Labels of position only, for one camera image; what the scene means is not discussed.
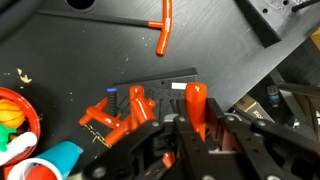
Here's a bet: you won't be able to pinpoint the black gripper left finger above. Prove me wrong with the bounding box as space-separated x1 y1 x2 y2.
174 99 216 180

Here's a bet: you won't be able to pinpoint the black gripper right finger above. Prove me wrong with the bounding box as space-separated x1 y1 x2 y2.
206 98 295 180

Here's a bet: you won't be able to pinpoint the red t-handle wrench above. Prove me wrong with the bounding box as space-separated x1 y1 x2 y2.
39 0 173 56
185 83 207 140

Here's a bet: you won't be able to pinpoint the black wrench rack stand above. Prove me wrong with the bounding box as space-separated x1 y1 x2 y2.
114 68 198 119

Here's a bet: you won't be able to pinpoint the blue cup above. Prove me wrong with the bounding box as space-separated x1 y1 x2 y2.
7 141 83 180

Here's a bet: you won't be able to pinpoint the black angled wrench stand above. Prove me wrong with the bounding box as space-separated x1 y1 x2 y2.
234 0 320 49

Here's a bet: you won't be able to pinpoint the red bowl of toys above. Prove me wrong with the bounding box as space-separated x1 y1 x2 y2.
0 87 41 166

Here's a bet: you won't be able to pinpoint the red handle wrenches in rack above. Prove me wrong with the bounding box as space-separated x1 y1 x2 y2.
78 85 156 148

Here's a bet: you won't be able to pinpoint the red T-handle wrench on table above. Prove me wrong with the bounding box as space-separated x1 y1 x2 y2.
39 0 173 56

